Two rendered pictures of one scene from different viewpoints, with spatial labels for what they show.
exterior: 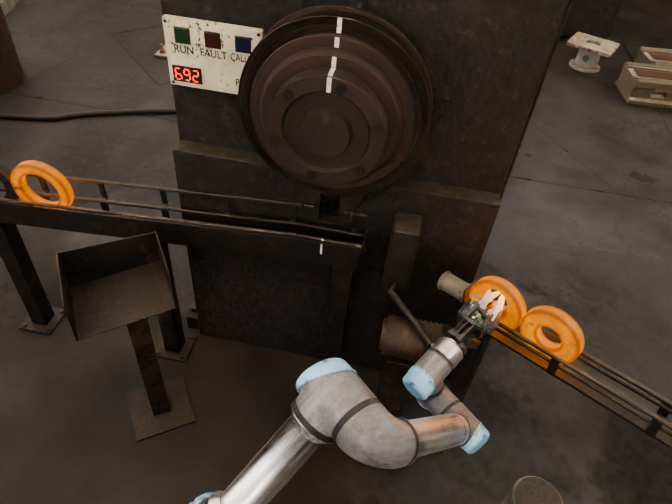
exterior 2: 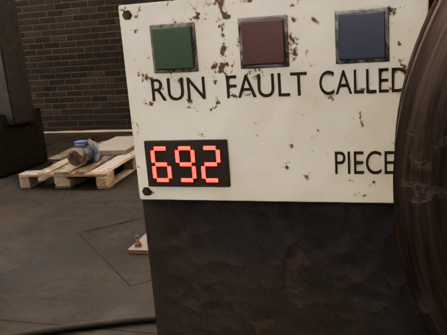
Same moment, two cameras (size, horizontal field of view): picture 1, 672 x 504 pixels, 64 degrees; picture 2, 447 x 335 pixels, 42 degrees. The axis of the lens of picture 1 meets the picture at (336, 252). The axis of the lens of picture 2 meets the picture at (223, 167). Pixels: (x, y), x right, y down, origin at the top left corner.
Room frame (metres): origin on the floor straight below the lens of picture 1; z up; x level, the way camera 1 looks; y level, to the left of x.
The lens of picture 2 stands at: (0.84, 0.31, 1.22)
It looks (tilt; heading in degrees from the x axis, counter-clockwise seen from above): 14 degrees down; 11
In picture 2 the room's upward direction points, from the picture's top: 4 degrees counter-clockwise
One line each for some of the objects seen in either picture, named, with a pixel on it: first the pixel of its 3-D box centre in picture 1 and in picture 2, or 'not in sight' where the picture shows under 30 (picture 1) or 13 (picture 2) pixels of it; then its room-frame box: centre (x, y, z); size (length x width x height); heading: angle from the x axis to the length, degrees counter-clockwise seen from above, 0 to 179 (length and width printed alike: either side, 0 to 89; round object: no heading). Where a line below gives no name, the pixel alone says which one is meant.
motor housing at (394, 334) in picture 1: (405, 378); not in sight; (1.04, -0.27, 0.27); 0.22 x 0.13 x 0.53; 84
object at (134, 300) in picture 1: (136, 348); not in sight; (0.98, 0.58, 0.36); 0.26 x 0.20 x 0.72; 119
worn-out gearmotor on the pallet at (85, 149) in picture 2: not in sight; (90, 150); (5.38, 2.34, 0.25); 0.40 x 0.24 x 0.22; 174
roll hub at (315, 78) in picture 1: (326, 130); not in sight; (1.11, 0.05, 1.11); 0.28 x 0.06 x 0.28; 84
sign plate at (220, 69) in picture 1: (215, 57); (269, 100); (1.35, 0.37, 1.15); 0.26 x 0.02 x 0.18; 84
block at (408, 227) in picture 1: (401, 252); not in sight; (1.19, -0.19, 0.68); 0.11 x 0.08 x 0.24; 174
